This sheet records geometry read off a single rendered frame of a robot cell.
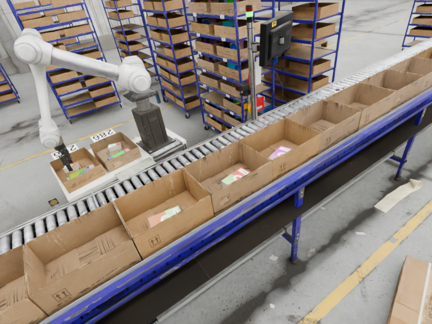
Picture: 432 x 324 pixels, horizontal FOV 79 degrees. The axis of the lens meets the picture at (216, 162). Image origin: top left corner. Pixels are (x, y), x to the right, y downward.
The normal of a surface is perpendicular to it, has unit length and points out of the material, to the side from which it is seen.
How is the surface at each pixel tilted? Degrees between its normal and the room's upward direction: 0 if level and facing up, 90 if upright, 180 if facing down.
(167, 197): 89
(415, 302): 0
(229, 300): 0
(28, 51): 86
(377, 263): 0
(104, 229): 89
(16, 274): 89
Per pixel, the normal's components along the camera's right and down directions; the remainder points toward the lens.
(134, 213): 0.56, 0.43
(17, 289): -0.09, -0.82
